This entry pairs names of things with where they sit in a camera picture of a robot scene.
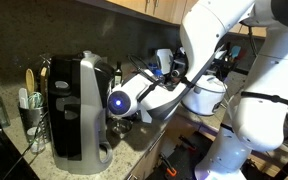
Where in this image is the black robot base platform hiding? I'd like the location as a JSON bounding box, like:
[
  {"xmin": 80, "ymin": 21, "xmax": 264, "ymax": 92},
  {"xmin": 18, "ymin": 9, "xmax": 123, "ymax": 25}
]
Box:
[{"xmin": 146, "ymin": 130, "xmax": 226, "ymax": 180}]

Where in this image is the blue Nalgene bottle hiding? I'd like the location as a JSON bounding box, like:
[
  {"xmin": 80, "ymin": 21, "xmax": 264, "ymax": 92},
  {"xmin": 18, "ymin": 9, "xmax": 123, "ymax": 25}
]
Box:
[{"xmin": 148, "ymin": 62, "xmax": 159, "ymax": 74}]

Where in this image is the dark glass bottle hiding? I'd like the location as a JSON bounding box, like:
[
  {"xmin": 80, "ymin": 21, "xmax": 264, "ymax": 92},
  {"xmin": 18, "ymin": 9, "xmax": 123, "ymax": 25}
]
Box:
[{"xmin": 113, "ymin": 61, "xmax": 124, "ymax": 89}]

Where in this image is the small metal bowl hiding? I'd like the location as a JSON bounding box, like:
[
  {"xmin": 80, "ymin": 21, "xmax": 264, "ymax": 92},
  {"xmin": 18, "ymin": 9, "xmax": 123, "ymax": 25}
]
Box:
[{"xmin": 108, "ymin": 117, "xmax": 134, "ymax": 136}]

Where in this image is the white rice cooker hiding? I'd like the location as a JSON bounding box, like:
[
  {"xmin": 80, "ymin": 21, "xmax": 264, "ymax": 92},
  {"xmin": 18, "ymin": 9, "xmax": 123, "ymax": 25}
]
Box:
[{"xmin": 181, "ymin": 74, "xmax": 228, "ymax": 117}]

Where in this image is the wooden base cabinet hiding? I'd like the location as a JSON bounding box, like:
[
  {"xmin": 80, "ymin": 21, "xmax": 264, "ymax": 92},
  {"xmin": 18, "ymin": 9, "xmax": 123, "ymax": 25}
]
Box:
[{"xmin": 125, "ymin": 114, "xmax": 187, "ymax": 180}]

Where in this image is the black silver coffee maker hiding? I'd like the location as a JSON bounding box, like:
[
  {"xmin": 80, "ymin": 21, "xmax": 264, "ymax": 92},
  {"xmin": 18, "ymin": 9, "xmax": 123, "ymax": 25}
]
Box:
[{"xmin": 46, "ymin": 50, "xmax": 116, "ymax": 176}]

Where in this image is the orange black clamp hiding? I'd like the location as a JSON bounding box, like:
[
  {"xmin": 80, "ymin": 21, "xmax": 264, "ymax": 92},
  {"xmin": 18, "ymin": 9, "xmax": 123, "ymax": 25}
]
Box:
[
  {"xmin": 178, "ymin": 134, "xmax": 199, "ymax": 152},
  {"xmin": 158, "ymin": 152, "xmax": 179, "ymax": 178}
]

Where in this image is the blue silicone spatula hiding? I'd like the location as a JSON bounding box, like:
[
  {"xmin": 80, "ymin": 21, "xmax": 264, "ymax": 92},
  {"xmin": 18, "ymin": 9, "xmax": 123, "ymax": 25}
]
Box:
[{"xmin": 230, "ymin": 45, "xmax": 242, "ymax": 60}]

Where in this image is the wooden spatula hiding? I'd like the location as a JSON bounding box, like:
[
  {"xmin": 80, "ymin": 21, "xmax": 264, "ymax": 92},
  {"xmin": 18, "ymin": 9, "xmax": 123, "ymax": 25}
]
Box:
[{"xmin": 39, "ymin": 66, "xmax": 49, "ymax": 98}]

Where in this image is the wooden spoon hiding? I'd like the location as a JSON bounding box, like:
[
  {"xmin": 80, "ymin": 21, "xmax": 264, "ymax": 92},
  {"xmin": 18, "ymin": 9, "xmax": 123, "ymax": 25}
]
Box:
[{"xmin": 25, "ymin": 67, "xmax": 36, "ymax": 97}]

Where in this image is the metal utensil holder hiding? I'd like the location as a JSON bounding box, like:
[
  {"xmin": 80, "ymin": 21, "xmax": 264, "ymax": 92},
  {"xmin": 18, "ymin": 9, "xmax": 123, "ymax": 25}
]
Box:
[{"xmin": 17, "ymin": 103, "xmax": 51, "ymax": 145}]

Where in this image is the small glass jar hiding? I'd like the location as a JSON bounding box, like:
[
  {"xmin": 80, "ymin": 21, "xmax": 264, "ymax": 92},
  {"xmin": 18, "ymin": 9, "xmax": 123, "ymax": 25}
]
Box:
[{"xmin": 26, "ymin": 126, "xmax": 47, "ymax": 154}]

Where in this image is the white spatula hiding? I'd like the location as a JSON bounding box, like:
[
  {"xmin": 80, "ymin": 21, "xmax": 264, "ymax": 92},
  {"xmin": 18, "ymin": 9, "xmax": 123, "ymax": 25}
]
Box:
[{"xmin": 18, "ymin": 87, "xmax": 30, "ymax": 110}]

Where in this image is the clear glass bottle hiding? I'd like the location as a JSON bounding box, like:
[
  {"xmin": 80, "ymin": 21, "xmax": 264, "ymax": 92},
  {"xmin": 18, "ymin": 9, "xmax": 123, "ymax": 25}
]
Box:
[{"xmin": 0, "ymin": 92, "xmax": 11, "ymax": 129}]

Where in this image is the black electric stove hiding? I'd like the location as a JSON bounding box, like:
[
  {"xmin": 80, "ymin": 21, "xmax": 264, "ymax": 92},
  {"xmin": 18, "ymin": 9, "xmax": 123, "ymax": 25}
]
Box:
[{"xmin": 0, "ymin": 75, "xmax": 41, "ymax": 180}]

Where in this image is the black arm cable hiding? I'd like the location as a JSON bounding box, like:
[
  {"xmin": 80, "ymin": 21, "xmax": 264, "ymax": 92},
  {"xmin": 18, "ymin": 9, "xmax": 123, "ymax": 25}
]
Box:
[{"xmin": 127, "ymin": 54, "xmax": 193, "ymax": 103}]

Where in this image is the black camera on mount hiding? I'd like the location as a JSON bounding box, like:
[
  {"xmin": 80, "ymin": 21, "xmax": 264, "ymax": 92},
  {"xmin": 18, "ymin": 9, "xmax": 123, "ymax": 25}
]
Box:
[{"xmin": 169, "ymin": 55, "xmax": 189, "ymax": 86}]

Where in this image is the wooden wall cabinet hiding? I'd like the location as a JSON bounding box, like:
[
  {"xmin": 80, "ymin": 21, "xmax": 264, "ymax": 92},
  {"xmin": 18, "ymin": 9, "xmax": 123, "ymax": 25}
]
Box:
[{"xmin": 105, "ymin": 0, "xmax": 268, "ymax": 38}]

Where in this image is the wire whisk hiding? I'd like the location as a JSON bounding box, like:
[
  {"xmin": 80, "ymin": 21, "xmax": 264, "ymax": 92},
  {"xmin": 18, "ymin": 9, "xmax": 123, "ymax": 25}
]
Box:
[{"xmin": 28, "ymin": 91, "xmax": 46, "ymax": 110}]

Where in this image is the thin black power cable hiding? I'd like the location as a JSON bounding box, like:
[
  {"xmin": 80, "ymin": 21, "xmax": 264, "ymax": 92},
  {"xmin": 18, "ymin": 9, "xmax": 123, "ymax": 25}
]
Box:
[{"xmin": 1, "ymin": 111, "xmax": 50, "ymax": 180}]

